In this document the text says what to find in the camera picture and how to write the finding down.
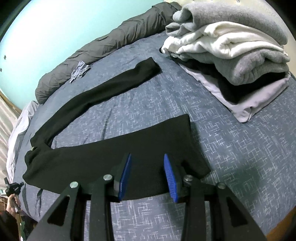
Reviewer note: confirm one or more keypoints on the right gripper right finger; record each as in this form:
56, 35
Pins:
211, 211

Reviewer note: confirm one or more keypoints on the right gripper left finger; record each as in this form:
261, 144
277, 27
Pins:
65, 218

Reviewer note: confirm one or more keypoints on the person's left forearm sleeve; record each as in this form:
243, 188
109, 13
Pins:
9, 226

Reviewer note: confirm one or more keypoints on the person's left hand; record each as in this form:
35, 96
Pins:
13, 205

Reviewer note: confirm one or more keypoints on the light grey blanket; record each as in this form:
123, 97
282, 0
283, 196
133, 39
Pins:
17, 136

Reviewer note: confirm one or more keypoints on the blue patterned bed sheet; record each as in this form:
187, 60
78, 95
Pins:
255, 159

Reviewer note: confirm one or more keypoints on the striped beige curtain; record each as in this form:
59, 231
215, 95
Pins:
9, 117

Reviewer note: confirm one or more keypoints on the lavender folded garment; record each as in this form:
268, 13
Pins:
243, 101

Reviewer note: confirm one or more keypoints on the small blue crumpled cloth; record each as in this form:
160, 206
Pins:
79, 71

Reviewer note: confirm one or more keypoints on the grey folded sweatpants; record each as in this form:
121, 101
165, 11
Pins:
245, 68

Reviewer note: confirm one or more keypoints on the white black folded garment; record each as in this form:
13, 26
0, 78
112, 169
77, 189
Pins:
225, 40

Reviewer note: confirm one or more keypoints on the dark grey rolled duvet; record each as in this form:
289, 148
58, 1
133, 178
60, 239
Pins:
149, 23

